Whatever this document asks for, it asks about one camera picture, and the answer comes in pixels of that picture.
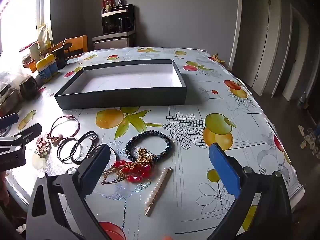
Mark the pearl gold hair clip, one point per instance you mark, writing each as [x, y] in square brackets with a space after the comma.
[160, 190]

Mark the clear plastic bag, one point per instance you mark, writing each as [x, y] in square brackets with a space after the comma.
[7, 77]

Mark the wooden chair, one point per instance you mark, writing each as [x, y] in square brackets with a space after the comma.
[77, 45]

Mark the red stick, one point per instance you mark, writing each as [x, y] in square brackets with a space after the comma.
[28, 47]

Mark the black round cup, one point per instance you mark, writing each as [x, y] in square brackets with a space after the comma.
[28, 88]

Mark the bright window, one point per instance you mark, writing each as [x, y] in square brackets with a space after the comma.
[20, 17]

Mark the black shallow box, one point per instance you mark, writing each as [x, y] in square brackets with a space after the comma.
[125, 80]

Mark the banana peel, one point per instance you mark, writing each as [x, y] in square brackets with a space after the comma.
[218, 58]

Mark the fruit print tablecloth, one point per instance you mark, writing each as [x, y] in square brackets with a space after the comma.
[187, 155]

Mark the plastic floor bottle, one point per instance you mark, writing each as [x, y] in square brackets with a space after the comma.
[301, 101]

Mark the black coffee jug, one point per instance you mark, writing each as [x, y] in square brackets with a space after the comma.
[123, 25]

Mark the small clear bottle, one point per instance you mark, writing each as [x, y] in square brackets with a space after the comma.
[108, 7]

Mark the white cup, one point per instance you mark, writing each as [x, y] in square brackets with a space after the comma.
[34, 52]

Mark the grey small cabinet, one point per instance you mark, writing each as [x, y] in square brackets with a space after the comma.
[112, 42]

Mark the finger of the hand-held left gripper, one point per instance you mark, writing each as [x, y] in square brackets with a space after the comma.
[10, 120]
[30, 131]

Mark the orange tray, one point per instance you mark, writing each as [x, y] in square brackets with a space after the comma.
[31, 66]

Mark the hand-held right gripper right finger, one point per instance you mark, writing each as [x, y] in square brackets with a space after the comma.
[223, 170]

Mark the black coffee machine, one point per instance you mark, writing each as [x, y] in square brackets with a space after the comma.
[130, 17]

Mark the rose gold hair ornament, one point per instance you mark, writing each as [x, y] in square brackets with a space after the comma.
[41, 146]

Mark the small dark jar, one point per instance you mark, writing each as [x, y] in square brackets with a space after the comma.
[120, 2]

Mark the yellow blue bottle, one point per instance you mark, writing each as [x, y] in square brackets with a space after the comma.
[43, 72]
[53, 66]

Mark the scattered pale scraps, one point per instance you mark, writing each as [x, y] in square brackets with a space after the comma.
[310, 140]

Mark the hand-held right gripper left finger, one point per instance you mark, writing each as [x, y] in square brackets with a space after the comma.
[96, 170]

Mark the yellow bag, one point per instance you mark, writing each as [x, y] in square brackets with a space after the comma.
[42, 36]

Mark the white door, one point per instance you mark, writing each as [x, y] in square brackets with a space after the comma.
[295, 55]
[262, 42]

